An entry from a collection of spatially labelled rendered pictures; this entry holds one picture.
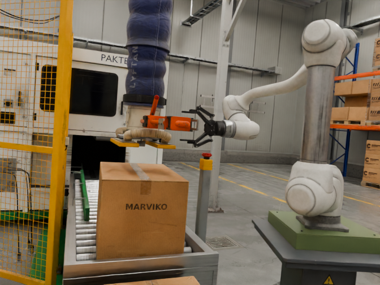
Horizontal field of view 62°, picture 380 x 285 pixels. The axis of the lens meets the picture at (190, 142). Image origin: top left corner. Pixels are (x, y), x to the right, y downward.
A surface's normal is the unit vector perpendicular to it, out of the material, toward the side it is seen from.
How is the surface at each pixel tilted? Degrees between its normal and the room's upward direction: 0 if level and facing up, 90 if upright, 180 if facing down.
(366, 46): 90
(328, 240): 90
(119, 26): 90
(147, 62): 69
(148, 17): 75
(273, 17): 90
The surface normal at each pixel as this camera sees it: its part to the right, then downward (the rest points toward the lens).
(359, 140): -0.92, -0.05
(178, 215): 0.29, 0.07
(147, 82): 0.13, -0.17
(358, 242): 0.04, 0.05
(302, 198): -0.62, 0.08
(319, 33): -0.61, -0.14
